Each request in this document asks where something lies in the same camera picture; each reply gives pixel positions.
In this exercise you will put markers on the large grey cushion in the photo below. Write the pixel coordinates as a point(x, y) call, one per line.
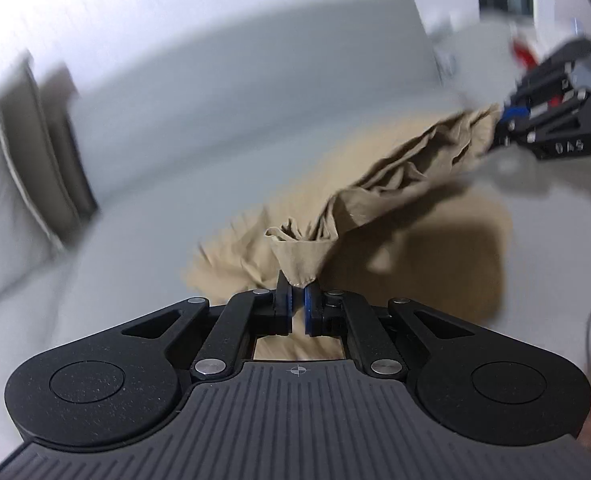
point(0, 170)

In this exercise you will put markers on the khaki cargo pants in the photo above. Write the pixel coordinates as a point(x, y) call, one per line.
point(400, 170)

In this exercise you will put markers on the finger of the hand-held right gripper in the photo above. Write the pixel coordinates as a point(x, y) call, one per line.
point(540, 122)
point(516, 110)

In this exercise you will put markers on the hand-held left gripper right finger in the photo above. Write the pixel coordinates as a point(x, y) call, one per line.
point(311, 310)

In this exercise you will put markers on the grey sofa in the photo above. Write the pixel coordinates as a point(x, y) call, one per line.
point(225, 110)

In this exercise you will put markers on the red folded cloth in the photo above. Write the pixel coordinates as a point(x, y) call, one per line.
point(523, 52)

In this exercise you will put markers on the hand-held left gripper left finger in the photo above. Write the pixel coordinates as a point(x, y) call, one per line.
point(286, 305)

